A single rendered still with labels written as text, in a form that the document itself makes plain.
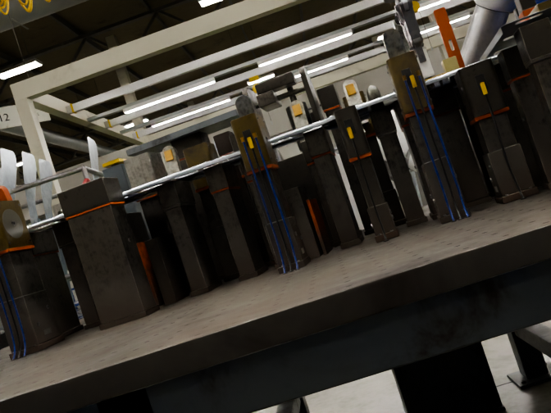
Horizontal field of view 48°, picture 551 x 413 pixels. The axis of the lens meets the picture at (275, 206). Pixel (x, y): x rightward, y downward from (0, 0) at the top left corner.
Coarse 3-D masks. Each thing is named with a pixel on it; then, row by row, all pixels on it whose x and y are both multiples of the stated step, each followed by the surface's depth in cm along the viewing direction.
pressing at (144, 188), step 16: (432, 80) 134; (448, 80) 147; (384, 96) 138; (368, 112) 156; (304, 128) 143; (336, 128) 158; (272, 144) 155; (224, 160) 155; (176, 176) 149; (192, 176) 168; (128, 192) 151; (144, 192) 167
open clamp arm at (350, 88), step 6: (348, 84) 164; (354, 84) 165; (348, 90) 164; (354, 90) 164; (348, 96) 164; (354, 96) 164; (360, 96) 164; (348, 102) 164; (354, 102) 164; (360, 102) 163; (366, 120) 162
